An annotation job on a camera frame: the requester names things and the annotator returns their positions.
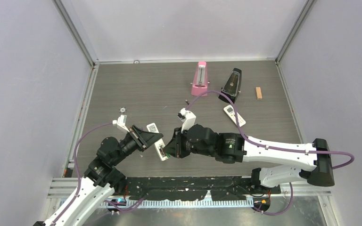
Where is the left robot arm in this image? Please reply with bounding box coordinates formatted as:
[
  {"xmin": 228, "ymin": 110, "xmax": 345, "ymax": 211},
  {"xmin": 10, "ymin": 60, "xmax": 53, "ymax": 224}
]
[{"xmin": 35, "ymin": 125, "xmax": 163, "ymax": 226}]

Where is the pink metronome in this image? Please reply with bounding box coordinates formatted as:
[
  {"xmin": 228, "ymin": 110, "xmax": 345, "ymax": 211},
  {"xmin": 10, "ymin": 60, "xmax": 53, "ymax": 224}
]
[{"xmin": 191, "ymin": 61, "xmax": 209, "ymax": 96}]

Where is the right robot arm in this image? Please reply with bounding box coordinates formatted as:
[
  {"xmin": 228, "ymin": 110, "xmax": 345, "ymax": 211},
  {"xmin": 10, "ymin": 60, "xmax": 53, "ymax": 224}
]
[{"xmin": 164, "ymin": 124, "xmax": 335, "ymax": 193}]

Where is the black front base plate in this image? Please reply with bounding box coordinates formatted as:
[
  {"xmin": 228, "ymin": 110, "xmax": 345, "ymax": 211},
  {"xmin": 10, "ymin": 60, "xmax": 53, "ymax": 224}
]
[{"xmin": 114, "ymin": 176, "xmax": 281, "ymax": 201}]

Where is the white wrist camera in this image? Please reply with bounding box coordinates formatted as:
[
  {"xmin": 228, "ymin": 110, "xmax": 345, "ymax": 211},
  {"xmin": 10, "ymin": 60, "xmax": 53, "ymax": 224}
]
[
  {"xmin": 112, "ymin": 114, "xmax": 129, "ymax": 133},
  {"xmin": 177, "ymin": 108, "xmax": 196, "ymax": 133}
]

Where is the white remote control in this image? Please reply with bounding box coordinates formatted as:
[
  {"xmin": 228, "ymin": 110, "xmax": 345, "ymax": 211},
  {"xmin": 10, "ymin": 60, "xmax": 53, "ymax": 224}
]
[
  {"xmin": 223, "ymin": 105, "xmax": 246, "ymax": 127},
  {"xmin": 146, "ymin": 122, "xmax": 169, "ymax": 161}
]

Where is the orange block near right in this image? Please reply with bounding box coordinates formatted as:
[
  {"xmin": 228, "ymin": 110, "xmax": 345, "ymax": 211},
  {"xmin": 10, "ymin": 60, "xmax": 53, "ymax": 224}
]
[{"xmin": 255, "ymin": 87, "xmax": 263, "ymax": 100}]

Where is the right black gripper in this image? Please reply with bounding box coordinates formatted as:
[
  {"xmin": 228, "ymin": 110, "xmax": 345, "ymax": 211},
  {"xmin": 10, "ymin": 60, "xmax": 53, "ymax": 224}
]
[{"xmin": 164, "ymin": 127, "xmax": 215, "ymax": 159}]

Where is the black metronome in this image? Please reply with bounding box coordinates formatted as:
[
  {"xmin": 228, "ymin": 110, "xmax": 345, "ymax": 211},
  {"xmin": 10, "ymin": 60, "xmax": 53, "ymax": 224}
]
[{"xmin": 221, "ymin": 68, "xmax": 242, "ymax": 103}]

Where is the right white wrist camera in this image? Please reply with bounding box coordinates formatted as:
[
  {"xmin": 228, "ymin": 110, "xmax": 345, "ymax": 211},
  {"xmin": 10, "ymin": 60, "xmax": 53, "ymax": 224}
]
[{"xmin": 177, "ymin": 108, "xmax": 196, "ymax": 133}]

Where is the white slotted cable duct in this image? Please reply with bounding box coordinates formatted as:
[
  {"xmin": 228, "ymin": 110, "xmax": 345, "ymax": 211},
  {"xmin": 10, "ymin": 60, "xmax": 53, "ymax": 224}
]
[{"xmin": 106, "ymin": 198, "xmax": 255, "ymax": 209}]

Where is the lone poker chip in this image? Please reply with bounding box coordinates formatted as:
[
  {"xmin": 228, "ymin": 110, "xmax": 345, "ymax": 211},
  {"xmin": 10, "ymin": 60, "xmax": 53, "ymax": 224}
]
[{"xmin": 119, "ymin": 107, "xmax": 127, "ymax": 113}]

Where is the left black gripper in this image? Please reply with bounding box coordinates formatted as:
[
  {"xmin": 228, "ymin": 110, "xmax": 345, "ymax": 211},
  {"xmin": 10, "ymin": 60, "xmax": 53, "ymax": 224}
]
[{"xmin": 112, "ymin": 124, "xmax": 163, "ymax": 165}]

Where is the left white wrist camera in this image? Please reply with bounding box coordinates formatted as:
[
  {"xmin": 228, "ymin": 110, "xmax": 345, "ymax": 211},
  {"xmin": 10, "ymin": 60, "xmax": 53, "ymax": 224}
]
[{"xmin": 112, "ymin": 114, "xmax": 129, "ymax": 133}]

